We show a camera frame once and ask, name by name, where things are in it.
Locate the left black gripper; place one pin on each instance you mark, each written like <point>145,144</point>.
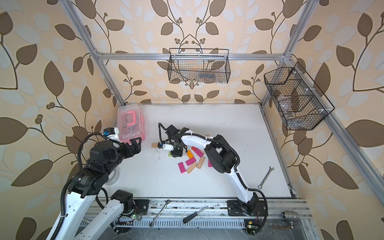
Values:
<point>136,148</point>

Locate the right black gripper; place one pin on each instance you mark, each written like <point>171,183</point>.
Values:
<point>174,153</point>

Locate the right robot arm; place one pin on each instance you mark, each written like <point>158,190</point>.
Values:
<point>224,160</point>

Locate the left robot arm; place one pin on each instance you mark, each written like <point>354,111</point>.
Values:
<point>83,188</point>

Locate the orange block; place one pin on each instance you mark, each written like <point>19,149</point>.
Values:
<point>190,154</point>

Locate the pink plastic storage box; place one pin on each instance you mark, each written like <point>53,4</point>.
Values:
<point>130,123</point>

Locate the natural wood block upright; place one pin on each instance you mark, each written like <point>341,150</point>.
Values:
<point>201,162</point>

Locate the metal pipe fitting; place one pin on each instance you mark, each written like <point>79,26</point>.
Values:
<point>290,216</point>

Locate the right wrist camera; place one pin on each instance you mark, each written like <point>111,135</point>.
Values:
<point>168,147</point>

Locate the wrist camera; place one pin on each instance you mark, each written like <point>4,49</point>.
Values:
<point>112,133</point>
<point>168,147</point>

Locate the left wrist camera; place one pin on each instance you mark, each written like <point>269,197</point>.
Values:
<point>112,133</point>

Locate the back black wire basket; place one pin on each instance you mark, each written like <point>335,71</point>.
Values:
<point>210,66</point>

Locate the black wire basket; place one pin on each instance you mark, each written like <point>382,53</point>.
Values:
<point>210,66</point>
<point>300,101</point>

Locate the silver wrench on rail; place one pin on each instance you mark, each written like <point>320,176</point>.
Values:
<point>152,223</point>

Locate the black handled screwdriver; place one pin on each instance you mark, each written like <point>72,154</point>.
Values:
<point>193,215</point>

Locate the right black wire basket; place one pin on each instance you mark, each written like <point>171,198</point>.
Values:
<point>300,101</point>

